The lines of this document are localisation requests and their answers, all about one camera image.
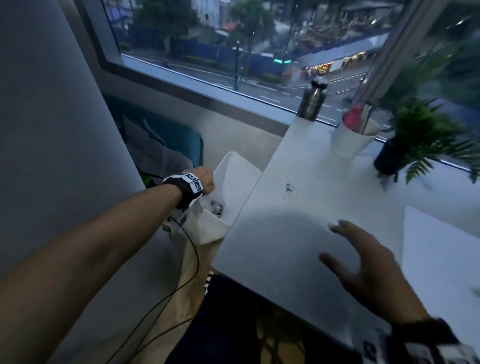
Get person's dark trousers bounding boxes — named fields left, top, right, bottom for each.
left=174, top=273, right=357, bottom=364

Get white window frame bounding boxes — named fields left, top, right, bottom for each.
left=359, top=0, right=451, bottom=110

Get grey printed paper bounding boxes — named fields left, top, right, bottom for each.
left=123, top=116, right=194, bottom=177

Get black right wrist camera band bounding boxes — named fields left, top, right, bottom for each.
left=361, top=318, right=480, bottom=364

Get white cup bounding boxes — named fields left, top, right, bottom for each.
left=331, top=118, right=382, bottom=159

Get black wrist camera band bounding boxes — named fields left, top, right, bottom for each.
left=361, top=318, right=480, bottom=364
left=161, top=172, right=204, bottom=233

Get black floor cable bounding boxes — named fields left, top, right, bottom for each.
left=104, top=284, right=196, bottom=364

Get pink scissors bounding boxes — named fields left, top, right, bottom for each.
left=343, top=104, right=364, bottom=132

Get white paper sheet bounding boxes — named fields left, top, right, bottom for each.
left=401, top=205, right=480, bottom=350

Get person's left hand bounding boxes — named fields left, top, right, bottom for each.
left=193, top=166, right=217, bottom=196

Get black left wrist camera band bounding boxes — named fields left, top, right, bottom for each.
left=161, top=172, right=204, bottom=233

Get person's right hand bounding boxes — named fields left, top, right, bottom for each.
left=318, top=220, right=430, bottom=325

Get green potted fern black pot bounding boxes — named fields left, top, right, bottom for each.
left=373, top=56, right=480, bottom=185

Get person's left forearm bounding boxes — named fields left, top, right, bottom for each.
left=0, top=183, right=183, bottom=364

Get teal chair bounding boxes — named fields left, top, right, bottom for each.
left=104, top=95, right=205, bottom=181

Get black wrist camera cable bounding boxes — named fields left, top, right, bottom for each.
left=170, top=215, right=202, bottom=290

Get white plastic bin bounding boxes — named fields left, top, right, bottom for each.
left=178, top=151, right=263, bottom=245

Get steel water bottle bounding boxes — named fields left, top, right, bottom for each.
left=296, top=76, right=329, bottom=122

